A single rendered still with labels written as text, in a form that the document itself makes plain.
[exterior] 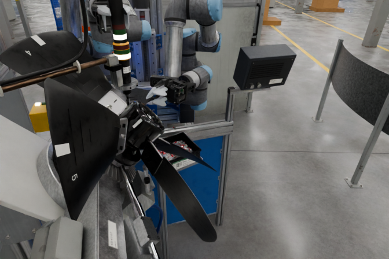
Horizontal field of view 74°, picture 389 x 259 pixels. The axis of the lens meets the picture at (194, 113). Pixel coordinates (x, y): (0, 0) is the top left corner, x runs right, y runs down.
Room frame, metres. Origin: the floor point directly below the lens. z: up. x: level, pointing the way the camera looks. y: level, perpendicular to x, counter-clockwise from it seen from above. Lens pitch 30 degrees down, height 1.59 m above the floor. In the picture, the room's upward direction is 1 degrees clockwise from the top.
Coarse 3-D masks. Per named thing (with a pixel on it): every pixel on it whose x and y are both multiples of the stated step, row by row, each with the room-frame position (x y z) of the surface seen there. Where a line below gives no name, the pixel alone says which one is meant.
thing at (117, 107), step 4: (108, 92) 0.64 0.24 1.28; (112, 92) 0.64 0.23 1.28; (104, 96) 0.63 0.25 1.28; (108, 96) 0.63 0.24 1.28; (112, 96) 0.64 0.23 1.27; (116, 96) 0.64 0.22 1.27; (100, 100) 0.61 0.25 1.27; (104, 100) 0.62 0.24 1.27; (108, 100) 0.62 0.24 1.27; (112, 100) 0.63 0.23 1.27; (120, 100) 0.64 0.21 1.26; (104, 104) 0.61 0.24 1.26; (108, 104) 0.62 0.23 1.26; (112, 104) 0.62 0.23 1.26; (116, 104) 0.63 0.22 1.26; (120, 104) 0.63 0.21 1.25; (124, 104) 0.64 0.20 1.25; (112, 108) 0.61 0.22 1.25; (116, 108) 0.62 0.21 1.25; (120, 108) 0.62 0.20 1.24; (124, 108) 0.63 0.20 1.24; (116, 112) 0.61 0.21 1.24; (120, 112) 0.61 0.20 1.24
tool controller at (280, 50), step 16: (240, 48) 1.24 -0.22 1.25; (256, 48) 1.25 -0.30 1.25; (272, 48) 1.26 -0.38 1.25; (288, 48) 1.28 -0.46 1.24; (240, 64) 1.22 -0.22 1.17; (256, 64) 1.16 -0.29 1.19; (272, 64) 1.19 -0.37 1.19; (288, 64) 1.23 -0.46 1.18; (240, 80) 1.21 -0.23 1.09; (256, 80) 1.20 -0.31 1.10; (272, 80) 1.23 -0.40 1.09
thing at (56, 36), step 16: (48, 32) 0.70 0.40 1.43; (64, 32) 0.74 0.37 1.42; (16, 48) 0.60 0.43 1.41; (32, 48) 0.63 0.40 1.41; (48, 48) 0.65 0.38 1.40; (64, 48) 0.68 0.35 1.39; (80, 48) 0.72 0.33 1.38; (16, 64) 0.57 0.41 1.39; (32, 64) 0.59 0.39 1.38; (48, 64) 0.61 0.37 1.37; (64, 80) 0.60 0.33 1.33; (80, 80) 0.62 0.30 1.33; (96, 80) 0.65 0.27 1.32; (96, 96) 0.61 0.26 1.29
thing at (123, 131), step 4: (120, 120) 0.52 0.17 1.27; (124, 120) 0.54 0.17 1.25; (120, 124) 0.52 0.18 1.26; (120, 128) 0.52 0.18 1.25; (124, 128) 0.54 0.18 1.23; (120, 132) 0.52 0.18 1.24; (124, 132) 0.54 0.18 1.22; (120, 140) 0.51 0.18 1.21; (124, 140) 0.54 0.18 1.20; (120, 144) 0.51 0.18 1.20; (124, 144) 0.53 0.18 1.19; (120, 152) 0.51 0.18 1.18
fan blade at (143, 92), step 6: (114, 90) 0.87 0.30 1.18; (120, 90) 0.87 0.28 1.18; (132, 90) 0.89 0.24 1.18; (138, 90) 0.90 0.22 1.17; (144, 90) 0.93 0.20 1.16; (120, 96) 0.82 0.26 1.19; (132, 96) 0.81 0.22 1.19; (138, 96) 0.83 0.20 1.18; (144, 96) 0.84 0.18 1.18; (126, 102) 0.76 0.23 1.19; (132, 102) 0.76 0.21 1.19; (144, 102) 0.76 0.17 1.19
